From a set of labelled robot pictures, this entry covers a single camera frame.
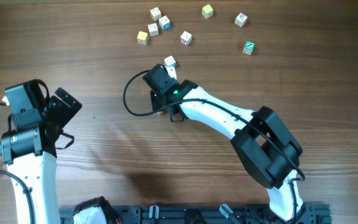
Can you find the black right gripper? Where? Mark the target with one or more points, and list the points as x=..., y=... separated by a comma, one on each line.
x=156, y=104

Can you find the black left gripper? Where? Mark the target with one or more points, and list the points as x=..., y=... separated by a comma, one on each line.
x=66, y=115

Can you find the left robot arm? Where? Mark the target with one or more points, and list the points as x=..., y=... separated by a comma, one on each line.
x=34, y=181

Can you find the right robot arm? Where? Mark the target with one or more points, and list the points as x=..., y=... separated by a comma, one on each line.
x=266, y=148

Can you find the ball picture blue block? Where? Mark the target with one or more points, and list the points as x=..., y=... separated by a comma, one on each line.
x=170, y=62

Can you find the key picture red A block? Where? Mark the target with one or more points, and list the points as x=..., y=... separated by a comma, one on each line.
x=186, y=38

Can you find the yellow top letter block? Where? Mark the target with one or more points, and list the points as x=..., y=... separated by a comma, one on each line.
x=142, y=37

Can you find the snail picture wooden block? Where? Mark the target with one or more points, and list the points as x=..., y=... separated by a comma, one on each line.
x=153, y=29

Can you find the blue sided sailboat block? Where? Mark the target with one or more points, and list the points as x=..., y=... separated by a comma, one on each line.
x=164, y=22

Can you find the red sided block top left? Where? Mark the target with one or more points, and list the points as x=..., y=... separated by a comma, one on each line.
x=155, y=14

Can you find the yellow green top block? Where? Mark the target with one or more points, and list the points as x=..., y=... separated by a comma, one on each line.
x=207, y=11

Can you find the green N letter block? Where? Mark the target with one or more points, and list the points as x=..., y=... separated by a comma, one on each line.
x=248, y=48

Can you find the white block far right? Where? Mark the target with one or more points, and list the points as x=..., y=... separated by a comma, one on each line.
x=241, y=19

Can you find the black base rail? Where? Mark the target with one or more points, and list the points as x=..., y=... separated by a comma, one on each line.
x=126, y=214

